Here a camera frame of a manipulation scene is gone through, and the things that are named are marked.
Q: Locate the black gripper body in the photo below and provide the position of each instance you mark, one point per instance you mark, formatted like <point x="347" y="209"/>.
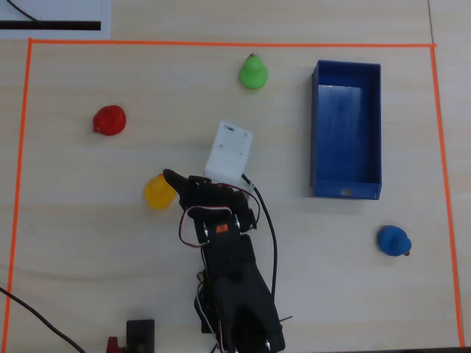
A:
<point x="194" y="187"/>

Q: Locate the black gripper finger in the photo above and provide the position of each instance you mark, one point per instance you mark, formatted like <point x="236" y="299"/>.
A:
<point x="178" y="184"/>

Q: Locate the yellow rubber duck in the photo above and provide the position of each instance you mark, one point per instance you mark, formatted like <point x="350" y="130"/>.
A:
<point x="157" y="195"/>

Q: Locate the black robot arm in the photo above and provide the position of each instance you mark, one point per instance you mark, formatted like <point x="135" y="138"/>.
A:
<point x="239" y="287"/>

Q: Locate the red rubber duck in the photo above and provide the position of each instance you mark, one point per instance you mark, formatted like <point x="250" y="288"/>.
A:
<point x="109" y="120"/>

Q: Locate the green rubber duck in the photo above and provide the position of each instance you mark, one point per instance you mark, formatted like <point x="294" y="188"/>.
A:
<point x="253" y="75"/>

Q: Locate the blue plastic box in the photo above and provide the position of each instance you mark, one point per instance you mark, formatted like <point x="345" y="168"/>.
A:
<point x="346" y="139"/>

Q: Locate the blue rubber duck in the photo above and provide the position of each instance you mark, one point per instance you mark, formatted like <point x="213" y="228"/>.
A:
<point x="392" y="240"/>

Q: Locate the orange tape strip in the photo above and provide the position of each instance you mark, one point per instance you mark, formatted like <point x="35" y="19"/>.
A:
<point x="446" y="184"/>
<point x="18" y="184"/>
<point x="221" y="43"/>

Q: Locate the red clamp knob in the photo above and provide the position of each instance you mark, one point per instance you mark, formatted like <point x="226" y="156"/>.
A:
<point x="113" y="345"/>

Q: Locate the white paper with black bar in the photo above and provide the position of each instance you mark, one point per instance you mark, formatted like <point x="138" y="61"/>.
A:
<point x="55" y="14"/>

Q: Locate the white camera housing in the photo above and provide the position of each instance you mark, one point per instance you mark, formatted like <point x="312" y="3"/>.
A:
<point x="230" y="150"/>

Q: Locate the black camera stand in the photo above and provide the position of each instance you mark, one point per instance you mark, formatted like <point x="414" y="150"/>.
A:
<point x="140" y="332"/>

